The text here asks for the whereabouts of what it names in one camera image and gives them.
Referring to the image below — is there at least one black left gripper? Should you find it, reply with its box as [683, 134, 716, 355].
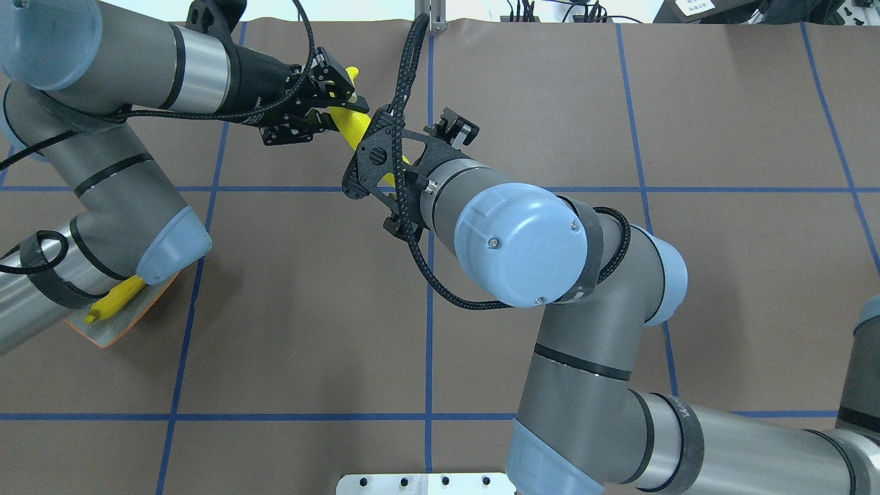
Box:
[227, 46, 370, 145]

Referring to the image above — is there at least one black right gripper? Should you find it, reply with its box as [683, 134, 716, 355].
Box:
[423, 107, 480, 168]

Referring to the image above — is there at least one yellow banana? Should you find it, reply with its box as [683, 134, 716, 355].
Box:
[84, 276, 146, 324]
[328, 66, 395, 186]

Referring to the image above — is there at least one yellow banana top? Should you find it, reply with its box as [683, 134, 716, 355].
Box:
[84, 276, 146, 324]

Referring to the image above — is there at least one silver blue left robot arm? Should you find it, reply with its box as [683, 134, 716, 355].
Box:
[2, 1, 369, 353]

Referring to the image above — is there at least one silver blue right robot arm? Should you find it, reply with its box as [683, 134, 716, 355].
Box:
[416, 109, 878, 494]

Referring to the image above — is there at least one grey square plate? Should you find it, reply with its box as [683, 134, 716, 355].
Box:
[63, 274, 179, 349]

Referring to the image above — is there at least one black label printer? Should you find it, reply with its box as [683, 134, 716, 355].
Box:
[652, 1, 768, 24]

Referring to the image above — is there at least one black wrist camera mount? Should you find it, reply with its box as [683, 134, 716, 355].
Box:
[185, 0, 248, 41]
[341, 107, 441, 203]

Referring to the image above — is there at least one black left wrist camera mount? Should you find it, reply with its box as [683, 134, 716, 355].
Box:
[185, 0, 248, 41]

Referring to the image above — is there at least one aluminium frame post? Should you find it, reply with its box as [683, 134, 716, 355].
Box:
[426, 0, 448, 32]

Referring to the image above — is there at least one white pedestal column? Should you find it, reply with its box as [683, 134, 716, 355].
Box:
[335, 472, 518, 494]

